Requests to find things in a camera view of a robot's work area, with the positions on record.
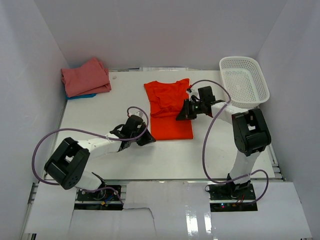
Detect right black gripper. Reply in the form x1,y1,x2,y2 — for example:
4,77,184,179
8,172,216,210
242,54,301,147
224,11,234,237
175,98,205,121

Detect orange t shirt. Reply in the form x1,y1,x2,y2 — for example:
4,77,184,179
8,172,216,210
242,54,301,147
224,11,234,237
144,78,194,141

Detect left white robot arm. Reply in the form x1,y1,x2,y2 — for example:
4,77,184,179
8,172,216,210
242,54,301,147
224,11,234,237
44,115,156,200

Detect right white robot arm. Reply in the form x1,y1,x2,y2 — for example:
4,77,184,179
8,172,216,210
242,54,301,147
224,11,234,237
175,86,272,200

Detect papers at back edge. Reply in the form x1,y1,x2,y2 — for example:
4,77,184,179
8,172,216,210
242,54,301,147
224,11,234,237
109,66,198,72

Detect folded blue t shirt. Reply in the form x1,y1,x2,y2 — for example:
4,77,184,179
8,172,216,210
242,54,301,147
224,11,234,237
65,93,97,101

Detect white plastic basket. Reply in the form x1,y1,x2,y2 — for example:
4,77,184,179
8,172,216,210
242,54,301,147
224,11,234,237
219,56,270,109

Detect folded pink t shirt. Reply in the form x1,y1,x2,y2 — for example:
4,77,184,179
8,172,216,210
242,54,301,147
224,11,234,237
61,57,112,98

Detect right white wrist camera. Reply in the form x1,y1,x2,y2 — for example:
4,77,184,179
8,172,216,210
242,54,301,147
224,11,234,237
186,88,200,102

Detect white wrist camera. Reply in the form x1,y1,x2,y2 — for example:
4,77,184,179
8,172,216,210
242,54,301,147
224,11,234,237
128,110,144,119
186,88,200,102

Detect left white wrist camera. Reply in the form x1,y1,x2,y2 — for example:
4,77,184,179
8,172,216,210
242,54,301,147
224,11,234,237
128,110,144,119

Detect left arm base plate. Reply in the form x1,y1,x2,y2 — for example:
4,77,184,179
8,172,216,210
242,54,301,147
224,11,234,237
74,185,123,211

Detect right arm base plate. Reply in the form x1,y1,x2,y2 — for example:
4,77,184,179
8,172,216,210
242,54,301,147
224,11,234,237
204,183,258,213

